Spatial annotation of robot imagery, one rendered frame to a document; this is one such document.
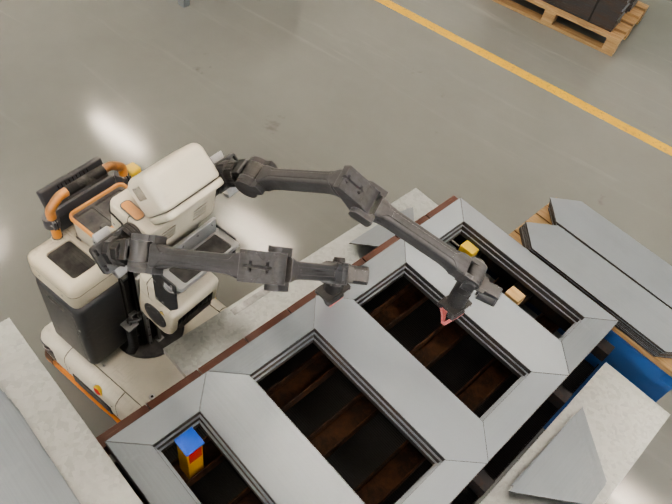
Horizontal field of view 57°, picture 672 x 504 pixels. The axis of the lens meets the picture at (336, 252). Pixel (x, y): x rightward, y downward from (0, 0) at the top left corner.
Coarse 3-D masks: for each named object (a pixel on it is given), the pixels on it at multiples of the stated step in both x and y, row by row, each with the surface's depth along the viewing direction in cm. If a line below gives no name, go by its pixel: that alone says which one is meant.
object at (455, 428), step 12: (456, 408) 190; (468, 408) 190; (444, 420) 187; (456, 420) 187; (468, 420) 188; (480, 420) 188; (432, 432) 184; (444, 432) 184; (456, 432) 185; (468, 432) 185; (432, 444) 181; (444, 444) 182; (456, 444) 182; (444, 456) 180
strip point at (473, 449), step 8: (480, 424) 187; (472, 432) 185; (480, 432) 186; (464, 440) 183; (472, 440) 184; (480, 440) 184; (456, 448) 182; (464, 448) 182; (472, 448) 182; (480, 448) 183; (448, 456) 180; (456, 456) 180; (464, 456) 180; (472, 456) 181; (480, 456) 181
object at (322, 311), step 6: (342, 300) 209; (348, 300) 209; (318, 306) 206; (324, 306) 206; (336, 306) 207; (342, 306) 207; (318, 312) 204; (324, 312) 205; (330, 312) 205; (318, 318) 203; (324, 318) 203; (318, 324) 202
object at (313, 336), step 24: (480, 240) 238; (408, 264) 223; (504, 264) 234; (384, 288) 220; (432, 288) 219; (528, 288) 230; (576, 312) 221; (312, 336) 202; (480, 336) 211; (336, 360) 198; (504, 360) 207; (360, 384) 194; (384, 408) 190; (216, 432) 175; (408, 432) 186; (432, 456) 182
